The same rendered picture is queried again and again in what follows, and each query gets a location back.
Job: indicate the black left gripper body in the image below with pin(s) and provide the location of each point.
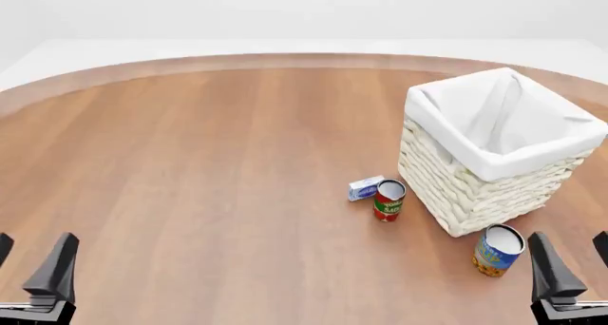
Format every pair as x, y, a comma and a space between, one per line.
33, 312

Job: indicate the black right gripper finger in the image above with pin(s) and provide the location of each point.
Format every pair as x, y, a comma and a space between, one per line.
553, 271
602, 244

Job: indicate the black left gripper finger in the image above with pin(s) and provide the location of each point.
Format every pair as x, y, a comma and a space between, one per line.
54, 271
4, 246

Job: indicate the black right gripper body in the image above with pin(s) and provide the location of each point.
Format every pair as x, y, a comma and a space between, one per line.
570, 312

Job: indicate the blue alphabet soup tin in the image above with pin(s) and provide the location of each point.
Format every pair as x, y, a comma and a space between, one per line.
496, 253

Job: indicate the blue white cream cheese box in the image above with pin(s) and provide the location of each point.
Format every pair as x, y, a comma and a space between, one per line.
363, 190

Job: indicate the red tomato sauce tin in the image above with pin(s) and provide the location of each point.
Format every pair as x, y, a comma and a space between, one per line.
388, 204

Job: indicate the white woven basket with liner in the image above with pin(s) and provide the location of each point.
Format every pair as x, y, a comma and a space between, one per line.
494, 150

